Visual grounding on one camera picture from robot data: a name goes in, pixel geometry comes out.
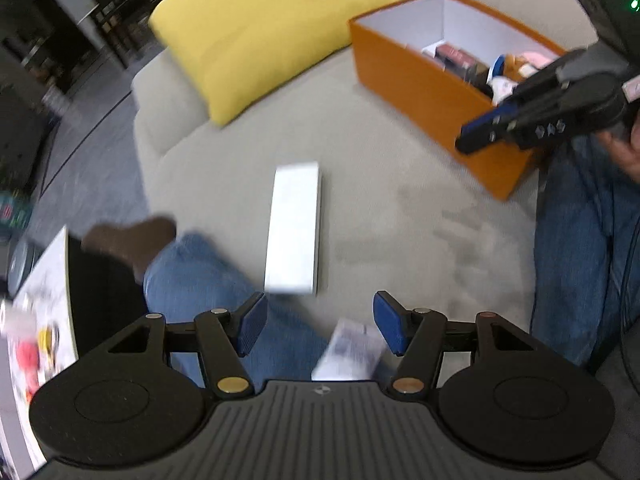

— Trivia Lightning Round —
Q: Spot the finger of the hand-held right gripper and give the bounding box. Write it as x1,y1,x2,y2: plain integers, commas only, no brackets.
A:
457,50,596,142
455,110,551,156

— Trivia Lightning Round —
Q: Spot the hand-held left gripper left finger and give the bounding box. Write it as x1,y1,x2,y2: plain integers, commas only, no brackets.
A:
107,291,268,395

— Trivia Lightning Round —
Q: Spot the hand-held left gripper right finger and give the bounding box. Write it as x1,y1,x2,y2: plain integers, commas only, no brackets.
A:
373,290,538,395

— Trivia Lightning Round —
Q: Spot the plush dog with blue hat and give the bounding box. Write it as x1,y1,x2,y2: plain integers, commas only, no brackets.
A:
487,52,523,106

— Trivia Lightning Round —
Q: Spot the dark grey box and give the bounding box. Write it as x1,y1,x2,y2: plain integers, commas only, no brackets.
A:
462,62,493,96

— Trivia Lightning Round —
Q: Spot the small white packet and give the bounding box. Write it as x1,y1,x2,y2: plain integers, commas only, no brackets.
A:
311,317,388,382

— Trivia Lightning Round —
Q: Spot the orange cardboard storage box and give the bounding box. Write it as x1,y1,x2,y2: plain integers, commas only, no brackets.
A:
348,0,568,202

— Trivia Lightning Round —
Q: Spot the white box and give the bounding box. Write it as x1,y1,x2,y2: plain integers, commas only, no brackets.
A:
263,161,321,295

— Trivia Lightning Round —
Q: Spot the person's right hand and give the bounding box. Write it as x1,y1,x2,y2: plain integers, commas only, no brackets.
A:
599,109,640,184

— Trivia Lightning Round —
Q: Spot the person's left leg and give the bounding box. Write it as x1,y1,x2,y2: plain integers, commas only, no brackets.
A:
143,232,396,391

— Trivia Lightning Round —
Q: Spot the person's leg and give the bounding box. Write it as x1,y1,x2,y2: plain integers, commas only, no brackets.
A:
143,232,396,391
532,132,640,368

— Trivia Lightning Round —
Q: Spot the beige sofa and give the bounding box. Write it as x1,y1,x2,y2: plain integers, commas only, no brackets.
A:
131,0,640,376

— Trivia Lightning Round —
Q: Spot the brown sock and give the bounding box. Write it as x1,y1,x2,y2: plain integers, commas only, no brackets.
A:
81,216,178,285

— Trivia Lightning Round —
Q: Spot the person's right leg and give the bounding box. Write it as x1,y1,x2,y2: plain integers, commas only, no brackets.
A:
532,132,640,368

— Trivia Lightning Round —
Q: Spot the white coffee table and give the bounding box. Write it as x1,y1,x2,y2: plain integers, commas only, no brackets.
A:
0,225,81,480

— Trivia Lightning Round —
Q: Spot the row of small toys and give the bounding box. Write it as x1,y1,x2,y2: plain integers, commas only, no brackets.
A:
0,305,63,401

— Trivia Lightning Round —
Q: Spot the yellow pillow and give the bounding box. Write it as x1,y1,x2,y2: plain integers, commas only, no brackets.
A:
149,0,398,127

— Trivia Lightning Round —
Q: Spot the dark chair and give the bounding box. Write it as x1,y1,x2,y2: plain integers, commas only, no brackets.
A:
90,0,173,67

